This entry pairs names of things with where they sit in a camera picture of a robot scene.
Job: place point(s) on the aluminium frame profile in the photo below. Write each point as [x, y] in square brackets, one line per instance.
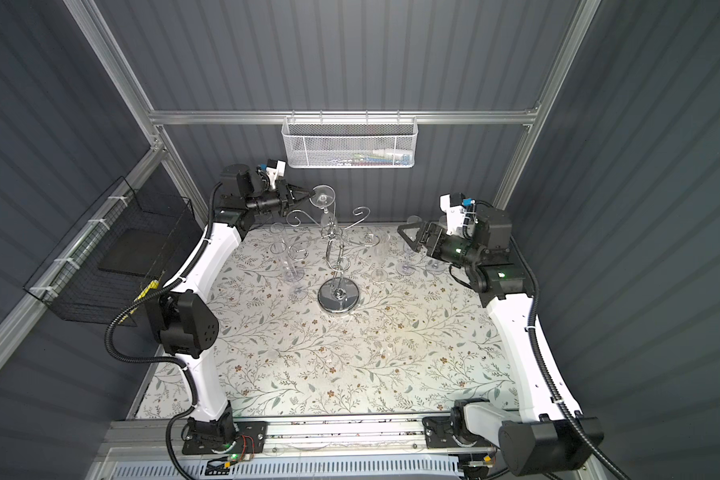
[83, 99]

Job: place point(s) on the clear wine glass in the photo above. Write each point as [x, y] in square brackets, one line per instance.
[292, 274]
[407, 266]
[436, 266]
[323, 198]
[278, 237]
[380, 252]

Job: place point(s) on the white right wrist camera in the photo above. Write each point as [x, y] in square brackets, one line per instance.
[458, 211]

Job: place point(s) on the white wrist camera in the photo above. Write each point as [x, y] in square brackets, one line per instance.
[458, 211]
[271, 172]

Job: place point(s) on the black wire basket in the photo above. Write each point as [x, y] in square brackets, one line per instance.
[68, 281]

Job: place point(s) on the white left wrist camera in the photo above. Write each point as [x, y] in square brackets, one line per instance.
[271, 172]

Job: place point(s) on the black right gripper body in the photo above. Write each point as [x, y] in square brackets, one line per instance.
[442, 246]

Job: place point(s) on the white ventilated cover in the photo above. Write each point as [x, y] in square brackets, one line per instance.
[349, 467]

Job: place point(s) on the chrome wine glass rack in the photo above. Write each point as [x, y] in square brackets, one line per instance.
[339, 294]

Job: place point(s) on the white wire mesh basket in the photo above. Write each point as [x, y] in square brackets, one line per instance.
[308, 144]

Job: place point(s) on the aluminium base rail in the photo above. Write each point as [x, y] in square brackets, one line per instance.
[321, 435]

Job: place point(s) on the items in white basket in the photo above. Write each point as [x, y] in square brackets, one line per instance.
[387, 157]

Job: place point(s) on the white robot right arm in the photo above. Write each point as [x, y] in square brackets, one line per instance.
[548, 433]

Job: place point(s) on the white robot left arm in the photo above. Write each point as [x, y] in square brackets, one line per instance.
[184, 325]

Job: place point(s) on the yellow black tool in basket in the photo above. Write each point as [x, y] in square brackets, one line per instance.
[152, 285]

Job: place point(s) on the black pad in basket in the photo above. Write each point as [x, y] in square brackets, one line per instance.
[138, 253]

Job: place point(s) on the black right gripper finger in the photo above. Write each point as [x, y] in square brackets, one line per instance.
[413, 235]
[421, 224]

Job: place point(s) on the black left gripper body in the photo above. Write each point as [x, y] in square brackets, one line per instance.
[282, 197]

